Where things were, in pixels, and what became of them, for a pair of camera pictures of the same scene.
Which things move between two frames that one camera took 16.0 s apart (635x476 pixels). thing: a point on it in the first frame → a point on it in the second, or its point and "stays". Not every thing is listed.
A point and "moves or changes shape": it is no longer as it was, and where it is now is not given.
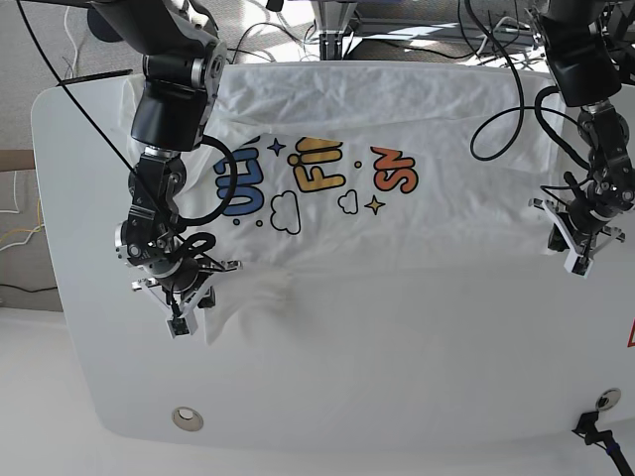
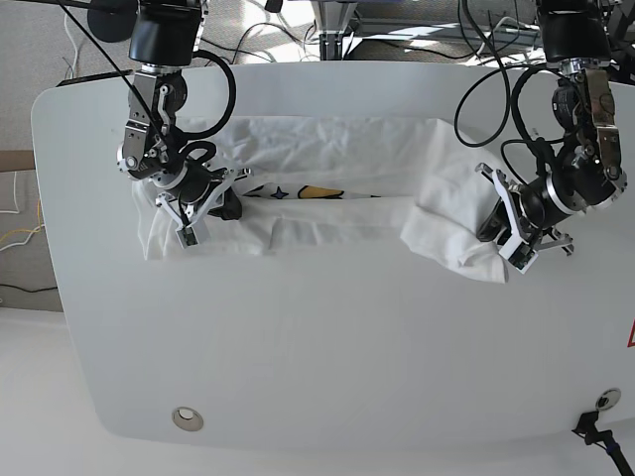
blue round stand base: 100,27 stays
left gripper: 579,228 → 532,216
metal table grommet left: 188,418 stays
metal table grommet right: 608,399 stays
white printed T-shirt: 317,165 moves or changes shape
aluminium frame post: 333,16 stays
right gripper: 179,293 → 194,196
